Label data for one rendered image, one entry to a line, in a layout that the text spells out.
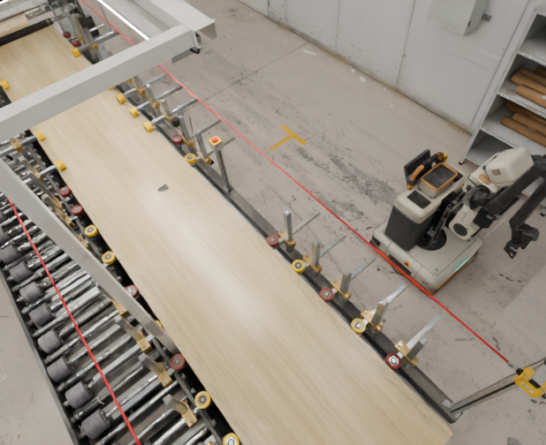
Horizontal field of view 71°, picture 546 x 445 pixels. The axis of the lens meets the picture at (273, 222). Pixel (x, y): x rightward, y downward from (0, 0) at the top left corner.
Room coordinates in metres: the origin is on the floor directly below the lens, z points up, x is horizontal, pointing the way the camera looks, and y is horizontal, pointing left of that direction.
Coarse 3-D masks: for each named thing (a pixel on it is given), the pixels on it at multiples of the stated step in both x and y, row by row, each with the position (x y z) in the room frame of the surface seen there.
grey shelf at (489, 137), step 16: (544, 16) 2.63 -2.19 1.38; (528, 32) 2.54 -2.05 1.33; (544, 32) 2.62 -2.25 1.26; (528, 48) 2.45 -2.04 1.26; (544, 48) 2.43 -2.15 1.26; (512, 64) 2.55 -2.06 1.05; (528, 64) 2.69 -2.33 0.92; (544, 64) 2.27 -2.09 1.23; (496, 96) 2.53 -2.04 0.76; (512, 96) 2.35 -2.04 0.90; (496, 112) 2.60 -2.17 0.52; (512, 112) 2.57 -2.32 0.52; (544, 112) 2.13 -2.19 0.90; (480, 128) 2.44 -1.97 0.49; (496, 128) 2.40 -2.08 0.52; (480, 144) 2.57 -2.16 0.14; (496, 144) 2.55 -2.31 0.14; (512, 144) 2.19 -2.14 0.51; (528, 144) 2.16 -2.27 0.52; (480, 160) 2.37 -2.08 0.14; (528, 192) 1.92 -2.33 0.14; (544, 208) 1.76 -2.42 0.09
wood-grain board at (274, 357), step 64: (0, 64) 3.77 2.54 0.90; (64, 64) 3.62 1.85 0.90; (64, 128) 2.66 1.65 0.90; (128, 128) 2.56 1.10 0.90; (128, 192) 1.85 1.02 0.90; (192, 192) 1.77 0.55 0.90; (128, 256) 1.31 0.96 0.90; (192, 256) 1.25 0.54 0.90; (256, 256) 1.19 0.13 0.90; (192, 320) 0.82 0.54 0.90; (256, 320) 0.78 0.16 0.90; (320, 320) 0.73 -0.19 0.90; (256, 384) 0.43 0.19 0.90; (320, 384) 0.39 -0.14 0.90; (384, 384) 0.35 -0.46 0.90
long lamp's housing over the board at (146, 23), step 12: (108, 0) 1.50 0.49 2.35; (120, 0) 1.43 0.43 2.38; (132, 0) 1.42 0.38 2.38; (120, 12) 1.42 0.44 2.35; (132, 12) 1.36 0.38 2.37; (144, 12) 1.32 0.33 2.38; (132, 24) 1.35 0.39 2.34; (144, 24) 1.28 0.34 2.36; (156, 24) 1.24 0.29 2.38; (192, 48) 1.18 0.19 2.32
